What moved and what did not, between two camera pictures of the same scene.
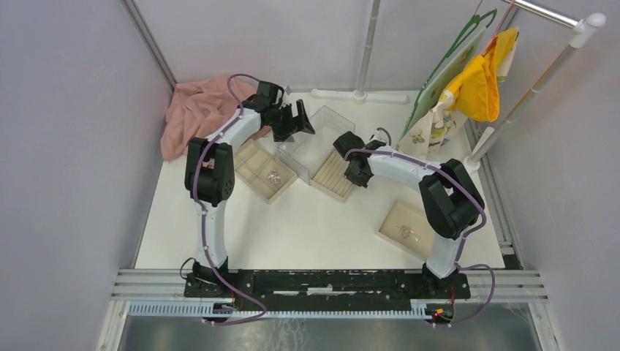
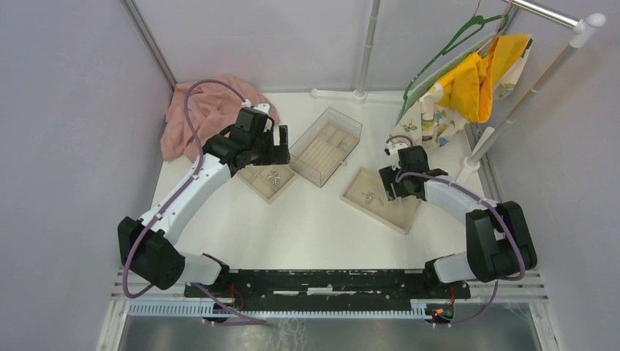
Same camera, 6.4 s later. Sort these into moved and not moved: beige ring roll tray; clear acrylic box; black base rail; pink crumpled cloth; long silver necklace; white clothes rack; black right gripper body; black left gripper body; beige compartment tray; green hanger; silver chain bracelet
Moved: beige ring roll tray; silver chain bracelet; green hanger; black right gripper body; black left gripper body
Not moved: beige compartment tray; clear acrylic box; white clothes rack; long silver necklace; pink crumpled cloth; black base rail
